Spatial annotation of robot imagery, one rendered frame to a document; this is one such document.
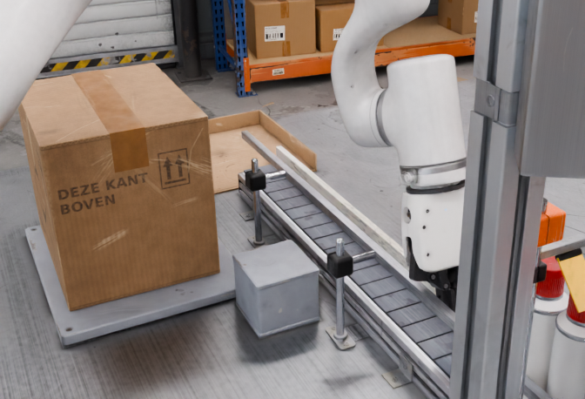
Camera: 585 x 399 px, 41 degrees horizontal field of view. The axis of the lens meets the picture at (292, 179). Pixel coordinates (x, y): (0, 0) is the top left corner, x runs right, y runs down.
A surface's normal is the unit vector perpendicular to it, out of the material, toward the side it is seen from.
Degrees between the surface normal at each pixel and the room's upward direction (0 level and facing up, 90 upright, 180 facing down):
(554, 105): 90
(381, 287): 0
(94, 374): 0
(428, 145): 74
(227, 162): 0
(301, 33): 90
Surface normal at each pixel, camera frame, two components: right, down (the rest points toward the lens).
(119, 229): 0.41, 0.39
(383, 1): -0.34, 0.51
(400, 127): -0.72, 0.23
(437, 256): 0.39, 0.06
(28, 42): 0.69, 0.06
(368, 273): -0.03, -0.90
